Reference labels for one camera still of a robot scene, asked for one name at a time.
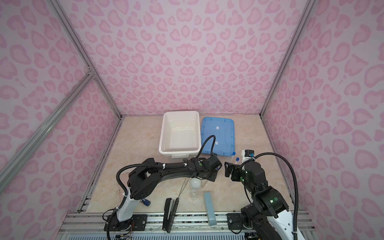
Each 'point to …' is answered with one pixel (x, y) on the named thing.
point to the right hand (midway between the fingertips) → (232, 164)
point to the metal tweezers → (181, 191)
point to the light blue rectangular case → (210, 214)
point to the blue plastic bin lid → (223, 129)
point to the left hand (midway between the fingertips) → (215, 174)
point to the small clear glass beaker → (194, 194)
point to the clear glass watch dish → (195, 183)
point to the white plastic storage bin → (180, 134)
